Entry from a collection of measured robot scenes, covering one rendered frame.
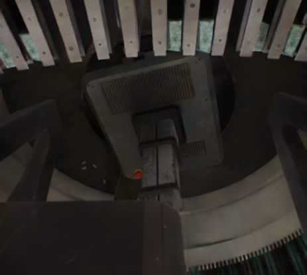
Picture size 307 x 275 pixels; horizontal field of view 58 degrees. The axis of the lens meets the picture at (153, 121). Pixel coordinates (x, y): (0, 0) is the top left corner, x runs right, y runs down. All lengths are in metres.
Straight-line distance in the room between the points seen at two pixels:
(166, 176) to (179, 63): 0.42
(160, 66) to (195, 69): 0.14
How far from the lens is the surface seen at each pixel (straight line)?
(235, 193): 1.98
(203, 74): 1.11
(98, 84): 1.14
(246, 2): 0.23
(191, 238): 1.96
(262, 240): 1.70
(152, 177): 0.96
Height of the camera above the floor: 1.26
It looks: 53 degrees down
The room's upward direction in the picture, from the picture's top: 180 degrees clockwise
